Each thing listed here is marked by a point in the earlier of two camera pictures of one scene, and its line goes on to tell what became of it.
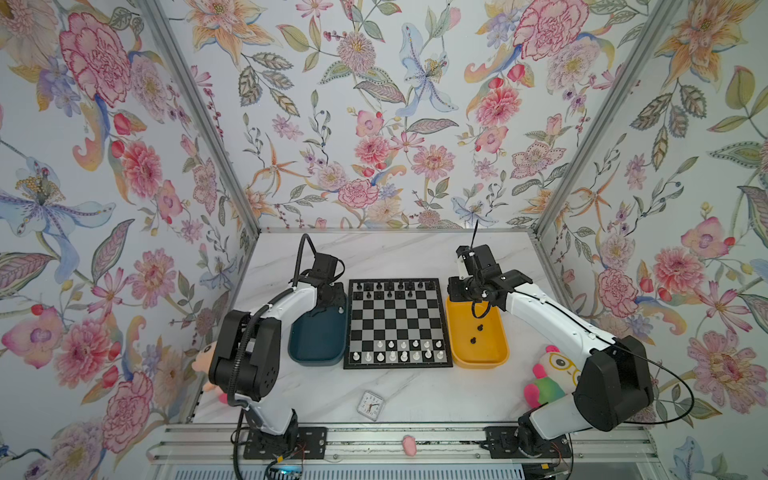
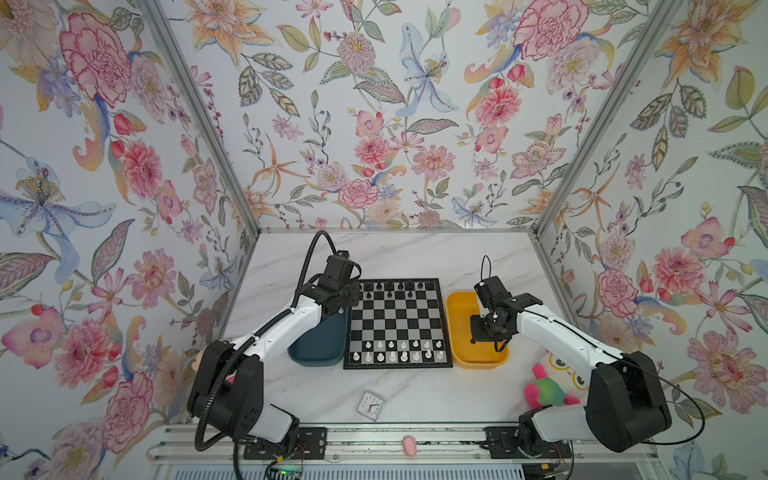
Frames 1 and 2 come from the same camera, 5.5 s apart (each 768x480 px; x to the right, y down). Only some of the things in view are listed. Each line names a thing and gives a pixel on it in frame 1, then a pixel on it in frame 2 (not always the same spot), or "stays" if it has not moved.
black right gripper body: (463, 290) → (482, 329)
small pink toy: (409, 444) stays
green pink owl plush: (555, 377) stays
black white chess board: (395, 323) stays
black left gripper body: (335, 296) → (349, 295)
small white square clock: (370, 405) stays
